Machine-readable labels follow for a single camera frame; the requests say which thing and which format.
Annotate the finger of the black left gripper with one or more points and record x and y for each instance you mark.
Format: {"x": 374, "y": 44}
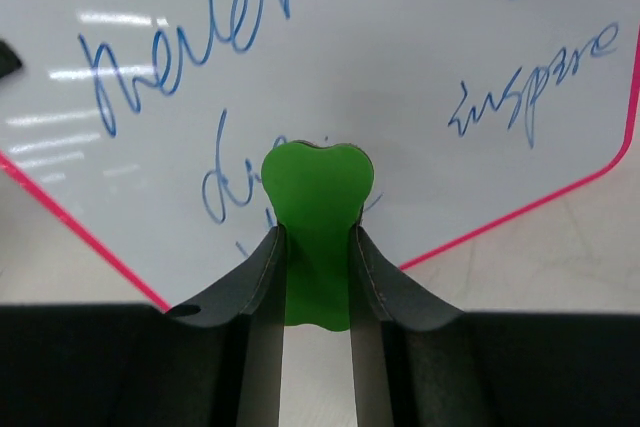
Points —
{"x": 10, "y": 62}

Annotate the green bone-shaped eraser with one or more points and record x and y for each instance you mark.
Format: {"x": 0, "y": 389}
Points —
{"x": 318, "y": 195}

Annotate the pink framed whiteboard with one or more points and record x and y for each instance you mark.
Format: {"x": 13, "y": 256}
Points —
{"x": 143, "y": 124}

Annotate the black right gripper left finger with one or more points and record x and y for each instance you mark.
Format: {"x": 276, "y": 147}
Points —
{"x": 213, "y": 360}

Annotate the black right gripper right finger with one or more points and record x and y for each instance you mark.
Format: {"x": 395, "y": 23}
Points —
{"x": 419, "y": 361}

